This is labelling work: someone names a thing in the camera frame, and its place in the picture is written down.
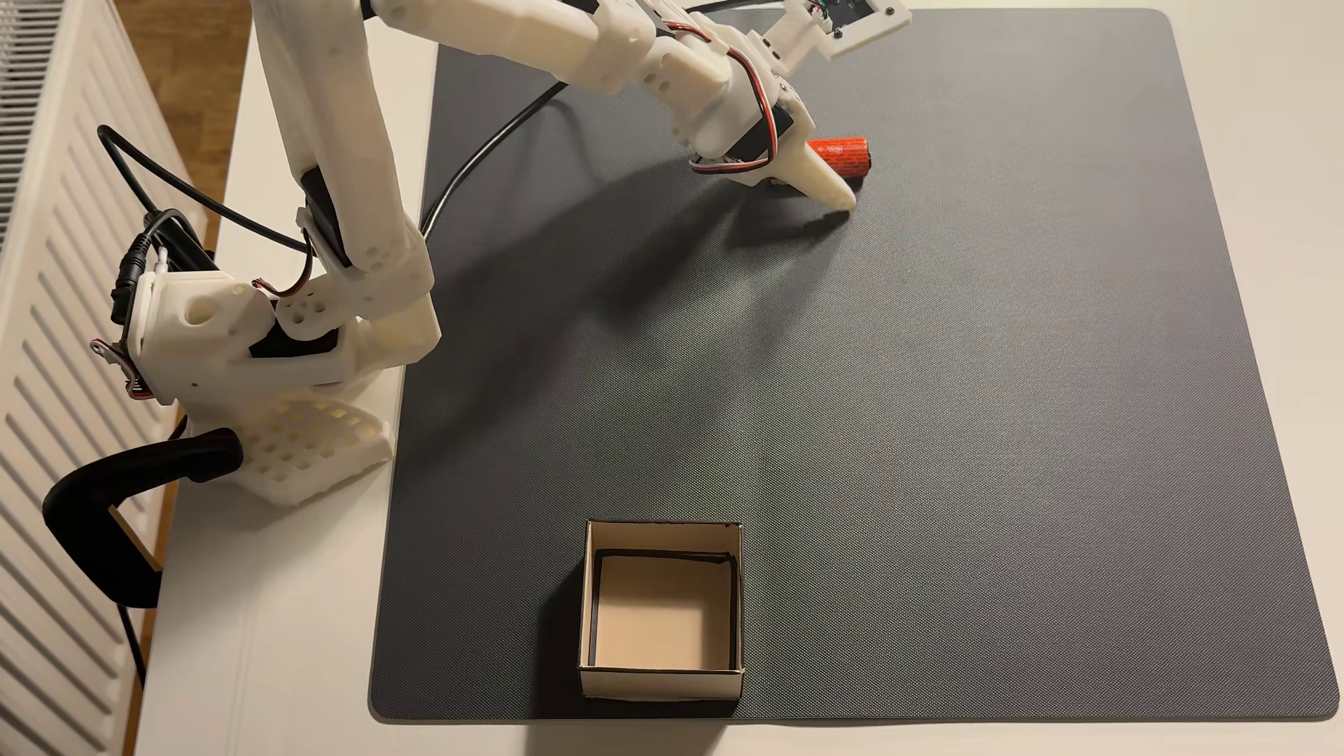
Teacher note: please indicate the red cylindrical object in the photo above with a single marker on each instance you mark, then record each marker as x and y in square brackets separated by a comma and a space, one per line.
[848, 155]

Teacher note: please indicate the small open cardboard box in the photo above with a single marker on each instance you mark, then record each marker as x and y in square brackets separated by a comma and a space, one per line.
[661, 619]

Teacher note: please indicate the dark grey textured mat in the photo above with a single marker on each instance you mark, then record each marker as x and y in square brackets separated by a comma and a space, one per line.
[945, 420]

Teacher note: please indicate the white radiator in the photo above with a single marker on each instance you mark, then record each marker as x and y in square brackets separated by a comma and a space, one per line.
[42, 315]

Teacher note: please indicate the black table clamp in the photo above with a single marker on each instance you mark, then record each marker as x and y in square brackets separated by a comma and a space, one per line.
[84, 514]

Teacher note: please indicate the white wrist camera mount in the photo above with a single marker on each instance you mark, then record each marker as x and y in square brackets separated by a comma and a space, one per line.
[887, 23]

